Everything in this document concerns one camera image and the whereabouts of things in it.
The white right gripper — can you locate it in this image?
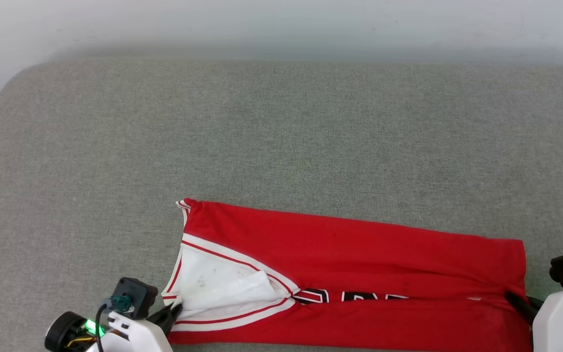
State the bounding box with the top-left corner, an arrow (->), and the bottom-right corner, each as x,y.
505,283 -> 563,352

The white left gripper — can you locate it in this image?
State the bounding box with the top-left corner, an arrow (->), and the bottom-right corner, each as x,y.
86,302 -> 183,352

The red basketball jersey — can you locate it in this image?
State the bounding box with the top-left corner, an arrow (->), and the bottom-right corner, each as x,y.
161,198 -> 534,352

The black round motor green light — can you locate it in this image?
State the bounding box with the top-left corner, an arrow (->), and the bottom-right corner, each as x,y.
44,311 -> 106,352

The grey fabric sofa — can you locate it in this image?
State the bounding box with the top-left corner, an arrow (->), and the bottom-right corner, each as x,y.
0,59 -> 563,352

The black cable with teal plug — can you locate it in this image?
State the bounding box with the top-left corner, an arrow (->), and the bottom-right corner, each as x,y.
95,295 -> 131,352

